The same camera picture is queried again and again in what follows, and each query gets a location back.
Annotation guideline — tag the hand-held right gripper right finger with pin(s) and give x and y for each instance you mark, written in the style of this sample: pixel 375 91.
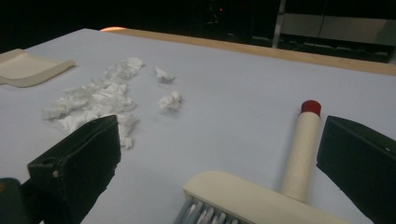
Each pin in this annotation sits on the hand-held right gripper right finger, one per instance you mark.
pixel 358 161

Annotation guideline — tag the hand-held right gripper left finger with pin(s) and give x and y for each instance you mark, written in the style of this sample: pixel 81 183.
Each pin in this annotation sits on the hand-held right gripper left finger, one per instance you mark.
pixel 81 161

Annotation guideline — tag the pile of white paper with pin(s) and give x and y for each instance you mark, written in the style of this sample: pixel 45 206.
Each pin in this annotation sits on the pile of white paper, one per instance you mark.
pixel 99 98

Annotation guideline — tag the cream plastic dustpan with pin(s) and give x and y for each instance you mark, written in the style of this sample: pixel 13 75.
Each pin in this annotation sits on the cream plastic dustpan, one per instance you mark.
pixel 28 70

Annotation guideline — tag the white metal desk frame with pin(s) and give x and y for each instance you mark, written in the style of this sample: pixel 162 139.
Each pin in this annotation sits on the white metal desk frame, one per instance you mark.
pixel 330 28

